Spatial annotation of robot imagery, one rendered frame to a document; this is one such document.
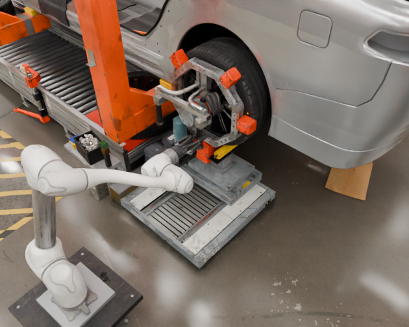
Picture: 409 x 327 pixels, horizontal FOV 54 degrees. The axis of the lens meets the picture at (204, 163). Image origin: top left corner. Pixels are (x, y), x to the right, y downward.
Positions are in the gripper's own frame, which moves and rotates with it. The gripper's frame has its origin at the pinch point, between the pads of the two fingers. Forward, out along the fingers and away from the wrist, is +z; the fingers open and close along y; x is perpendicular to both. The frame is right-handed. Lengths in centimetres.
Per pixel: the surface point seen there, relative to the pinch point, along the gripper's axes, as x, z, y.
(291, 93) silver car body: 27, 36, 34
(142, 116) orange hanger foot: -19, 6, -60
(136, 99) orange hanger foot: -6, 5, -62
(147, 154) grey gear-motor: -44, 0, -52
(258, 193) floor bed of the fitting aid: -75, 47, 14
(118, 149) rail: -49, -8, -76
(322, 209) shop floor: -83, 72, 55
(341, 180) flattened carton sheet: -82, 108, 51
